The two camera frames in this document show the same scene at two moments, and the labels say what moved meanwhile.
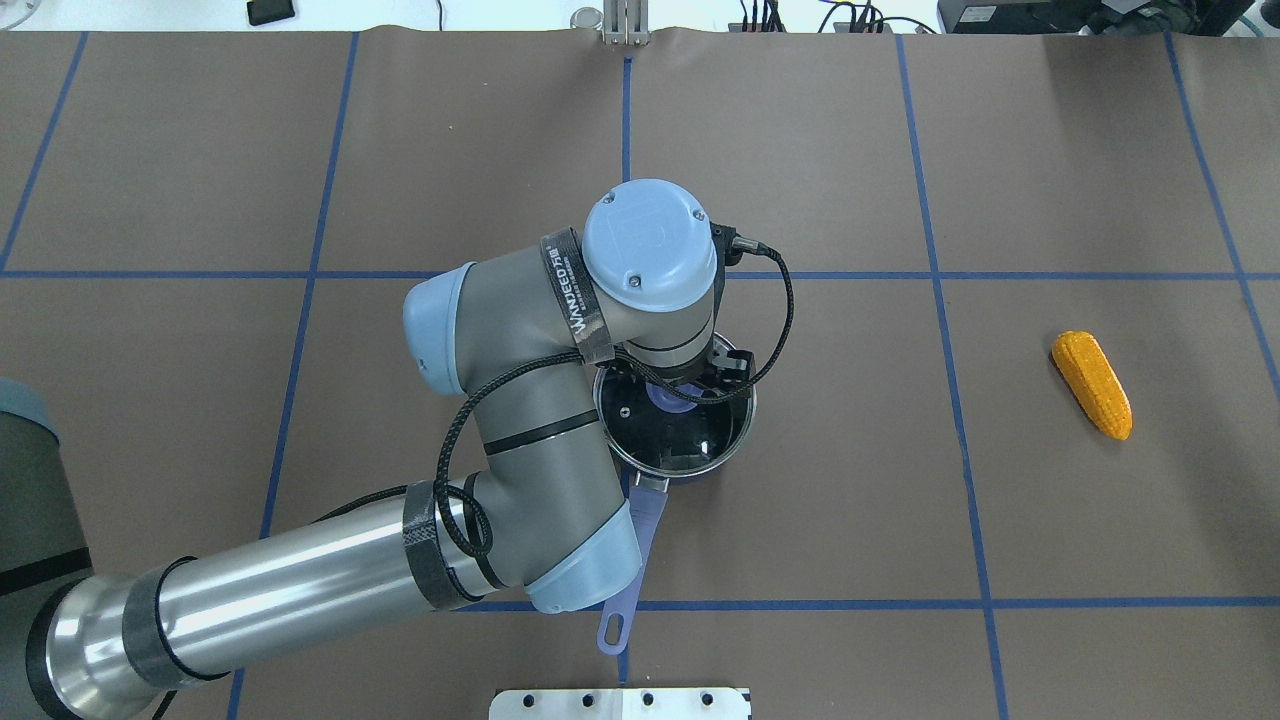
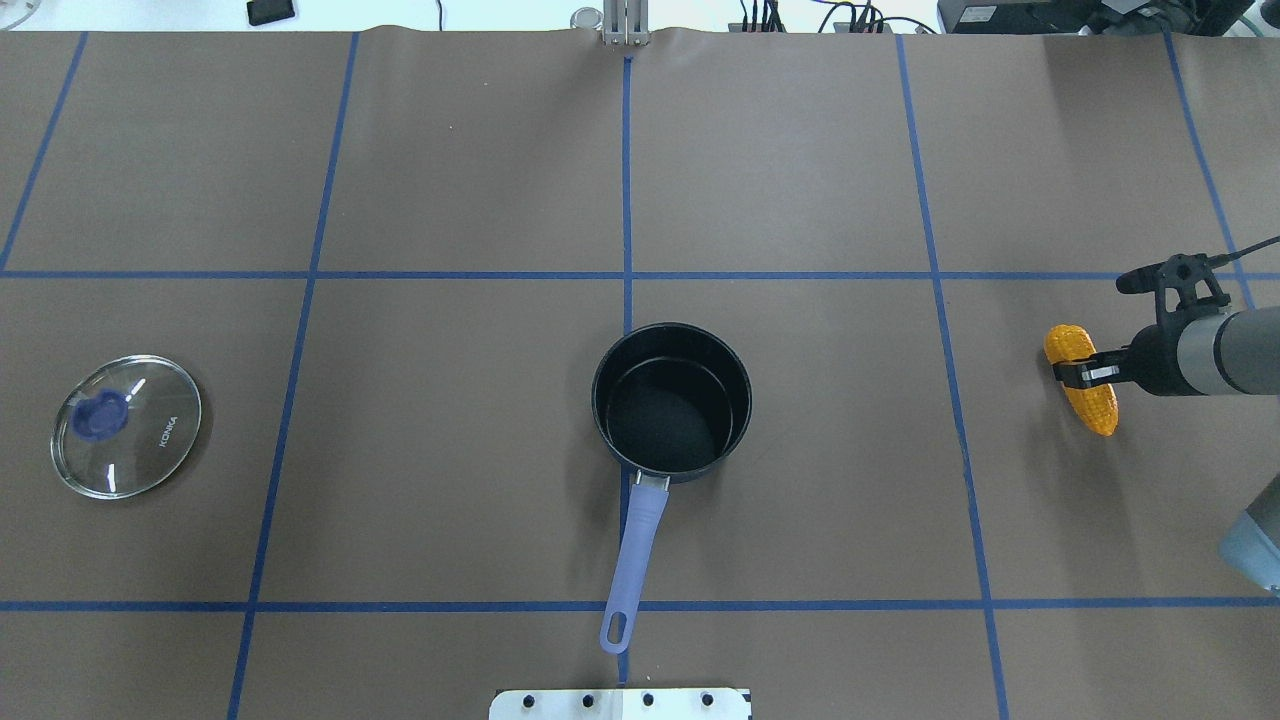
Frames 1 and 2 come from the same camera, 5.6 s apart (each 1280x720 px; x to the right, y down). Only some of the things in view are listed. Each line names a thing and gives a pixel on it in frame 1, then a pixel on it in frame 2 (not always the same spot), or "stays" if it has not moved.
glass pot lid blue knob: [662, 434] → [125, 426]
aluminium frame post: [626, 22] stays
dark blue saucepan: [658, 430] stays
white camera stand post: [680, 703] stays
